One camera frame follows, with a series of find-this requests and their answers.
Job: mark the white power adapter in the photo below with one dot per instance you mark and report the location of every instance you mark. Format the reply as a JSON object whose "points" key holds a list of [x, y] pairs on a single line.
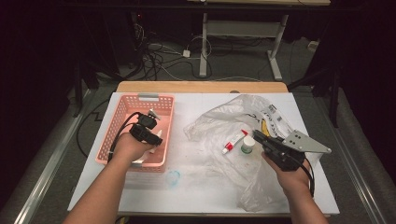
{"points": [[186, 53]]}

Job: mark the dark tripod stand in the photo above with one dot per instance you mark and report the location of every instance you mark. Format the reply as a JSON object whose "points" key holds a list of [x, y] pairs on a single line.
{"points": [[333, 99]]}

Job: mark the white ointment tube red print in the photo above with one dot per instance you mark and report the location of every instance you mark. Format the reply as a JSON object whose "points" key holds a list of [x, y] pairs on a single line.
{"points": [[234, 142]]}

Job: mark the grey table grommet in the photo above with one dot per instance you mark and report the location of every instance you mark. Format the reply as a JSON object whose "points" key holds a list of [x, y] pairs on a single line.
{"points": [[234, 91]]}

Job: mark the white power strip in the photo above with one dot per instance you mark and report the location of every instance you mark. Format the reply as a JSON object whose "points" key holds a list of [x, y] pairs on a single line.
{"points": [[313, 45]]}

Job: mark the person's left hand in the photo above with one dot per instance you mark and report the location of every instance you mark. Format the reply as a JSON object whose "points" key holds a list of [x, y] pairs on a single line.
{"points": [[130, 147]]}

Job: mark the metal floor rail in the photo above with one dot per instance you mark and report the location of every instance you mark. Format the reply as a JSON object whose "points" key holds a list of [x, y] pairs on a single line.
{"points": [[49, 171], [351, 165]]}

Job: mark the white board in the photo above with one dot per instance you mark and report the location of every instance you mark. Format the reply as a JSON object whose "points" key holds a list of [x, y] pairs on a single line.
{"points": [[193, 174]]}

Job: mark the clear plastic bag yellow smiley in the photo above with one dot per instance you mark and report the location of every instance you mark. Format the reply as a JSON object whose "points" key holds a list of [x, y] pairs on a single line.
{"points": [[230, 118]]}

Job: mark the person's right hand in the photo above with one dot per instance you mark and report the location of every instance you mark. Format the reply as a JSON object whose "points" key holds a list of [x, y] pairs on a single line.
{"points": [[294, 182]]}

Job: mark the white metal desk frame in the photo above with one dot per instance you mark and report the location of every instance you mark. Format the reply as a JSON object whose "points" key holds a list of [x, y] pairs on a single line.
{"points": [[204, 46]]}

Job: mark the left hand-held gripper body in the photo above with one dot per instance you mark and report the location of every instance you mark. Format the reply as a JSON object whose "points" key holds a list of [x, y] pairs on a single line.
{"points": [[144, 130]]}

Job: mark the white medicine packet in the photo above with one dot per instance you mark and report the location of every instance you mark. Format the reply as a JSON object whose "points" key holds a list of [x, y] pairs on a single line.
{"points": [[139, 161]]}

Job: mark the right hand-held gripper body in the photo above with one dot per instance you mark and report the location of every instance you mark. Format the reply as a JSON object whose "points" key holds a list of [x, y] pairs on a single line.
{"points": [[299, 143]]}

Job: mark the pink perforated plastic basket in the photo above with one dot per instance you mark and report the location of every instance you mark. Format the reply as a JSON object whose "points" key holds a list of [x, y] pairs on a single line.
{"points": [[124, 109]]}

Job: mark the green and white medicine bottle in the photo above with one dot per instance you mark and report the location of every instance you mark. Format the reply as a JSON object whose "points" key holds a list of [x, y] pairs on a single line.
{"points": [[248, 144]]}

